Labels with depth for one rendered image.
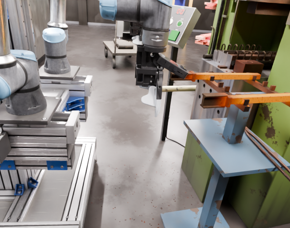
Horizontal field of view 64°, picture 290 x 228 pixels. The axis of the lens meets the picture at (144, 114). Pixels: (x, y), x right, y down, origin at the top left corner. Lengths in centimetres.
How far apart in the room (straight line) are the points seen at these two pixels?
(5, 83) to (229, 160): 84
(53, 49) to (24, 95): 50
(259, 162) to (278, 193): 57
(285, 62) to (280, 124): 30
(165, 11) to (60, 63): 89
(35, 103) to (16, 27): 35
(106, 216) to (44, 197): 40
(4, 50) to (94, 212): 115
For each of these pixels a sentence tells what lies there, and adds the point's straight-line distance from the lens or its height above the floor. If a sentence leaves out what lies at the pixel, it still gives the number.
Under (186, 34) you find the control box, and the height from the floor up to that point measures 102.
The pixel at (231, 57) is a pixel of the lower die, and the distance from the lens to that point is 144.
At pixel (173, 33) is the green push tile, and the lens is 180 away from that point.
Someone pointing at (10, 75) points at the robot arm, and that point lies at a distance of 85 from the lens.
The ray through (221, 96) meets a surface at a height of 99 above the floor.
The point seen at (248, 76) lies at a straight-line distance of 116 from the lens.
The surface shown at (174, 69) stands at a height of 107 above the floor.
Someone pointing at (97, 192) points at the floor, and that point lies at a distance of 176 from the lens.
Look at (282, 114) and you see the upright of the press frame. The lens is 136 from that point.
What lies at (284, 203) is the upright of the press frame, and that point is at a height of 21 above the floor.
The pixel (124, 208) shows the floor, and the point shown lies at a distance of 166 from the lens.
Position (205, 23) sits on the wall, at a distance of 1028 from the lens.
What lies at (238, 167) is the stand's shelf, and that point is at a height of 71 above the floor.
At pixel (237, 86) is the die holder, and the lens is 133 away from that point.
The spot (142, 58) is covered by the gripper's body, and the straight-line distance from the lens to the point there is 70.
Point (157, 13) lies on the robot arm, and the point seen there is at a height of 122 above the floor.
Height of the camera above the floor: 127
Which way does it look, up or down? 28 degrees down
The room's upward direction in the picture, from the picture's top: 5 degrees clockwise
